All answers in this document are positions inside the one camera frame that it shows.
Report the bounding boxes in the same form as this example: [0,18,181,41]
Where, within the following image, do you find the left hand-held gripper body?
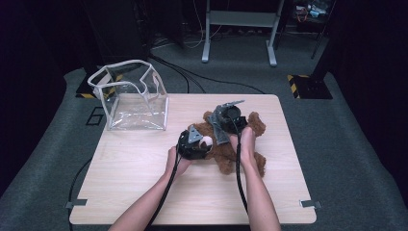
[176,124,210,161]

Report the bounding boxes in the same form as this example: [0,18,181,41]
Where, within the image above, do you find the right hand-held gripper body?
[215,99,249,135]

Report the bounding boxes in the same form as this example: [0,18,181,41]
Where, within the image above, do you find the brown teddy bear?
[187,110,268,178]

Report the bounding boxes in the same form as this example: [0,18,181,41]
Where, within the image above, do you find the clear plastic bag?
[87,59,170,132]

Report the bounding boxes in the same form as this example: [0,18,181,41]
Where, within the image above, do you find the person's left hand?
[164,145,194,179]

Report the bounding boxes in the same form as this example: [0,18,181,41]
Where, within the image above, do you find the person's right hand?
[228,126,258,168]

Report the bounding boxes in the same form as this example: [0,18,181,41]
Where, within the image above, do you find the black stand with striped base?
[75,59,124,99]
[287,59,335,100]

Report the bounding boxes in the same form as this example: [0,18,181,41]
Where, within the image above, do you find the white metal stand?
[201,0,285,67]

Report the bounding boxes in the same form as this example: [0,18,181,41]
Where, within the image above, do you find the grey tape strip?
[299,199,322,210]
[65,198,89,210]

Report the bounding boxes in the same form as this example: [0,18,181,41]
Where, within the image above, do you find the cluttered dark shelf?
[290,0,336,33]

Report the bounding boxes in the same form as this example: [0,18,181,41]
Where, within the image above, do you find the black cabinet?
[80,0,152,65]

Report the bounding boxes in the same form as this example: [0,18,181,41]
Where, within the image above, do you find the left hand-held gripper cable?
[144,134,188,231]

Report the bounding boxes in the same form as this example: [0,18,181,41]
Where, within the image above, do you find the hand-held gripper cable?
[228,115,250,215]
[144,134,188,231]

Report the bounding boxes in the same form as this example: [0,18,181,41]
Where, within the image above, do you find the right hand-held gripper cable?
[228,115,250,215]

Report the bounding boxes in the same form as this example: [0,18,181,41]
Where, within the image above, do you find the black floor cables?
[148,52,268,95]

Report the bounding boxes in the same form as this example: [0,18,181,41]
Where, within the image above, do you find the white cable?
[184,0,223,50]

